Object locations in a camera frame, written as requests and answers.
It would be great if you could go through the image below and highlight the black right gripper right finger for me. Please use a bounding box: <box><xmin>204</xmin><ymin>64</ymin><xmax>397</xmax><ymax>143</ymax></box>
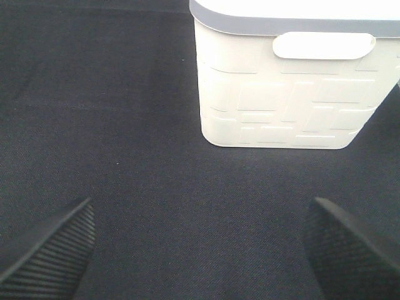
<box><xmin>304</xmin><ymin>197</ymin><xmax>399</xmax><ymax>299</ymax></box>

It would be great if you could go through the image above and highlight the white storage bin grey rim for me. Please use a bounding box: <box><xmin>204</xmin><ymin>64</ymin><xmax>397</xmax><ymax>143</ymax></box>
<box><xmin>189</xmin><ymin>1</ymin><xmax>399</xmax><ymax>149</ymax></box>

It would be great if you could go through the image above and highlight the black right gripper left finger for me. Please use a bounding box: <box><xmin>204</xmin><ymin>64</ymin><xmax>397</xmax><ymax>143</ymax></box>
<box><xmin>1</xmin><ymin>197</ymin><xmax>96</xmax><ymax>299</ymax></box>

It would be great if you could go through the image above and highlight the black table cloth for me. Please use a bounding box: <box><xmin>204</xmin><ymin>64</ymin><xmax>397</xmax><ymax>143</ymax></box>
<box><xmin>1</xmin><ymin>1</ymin><xmax>399</xmax><ymax>299</ymax></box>

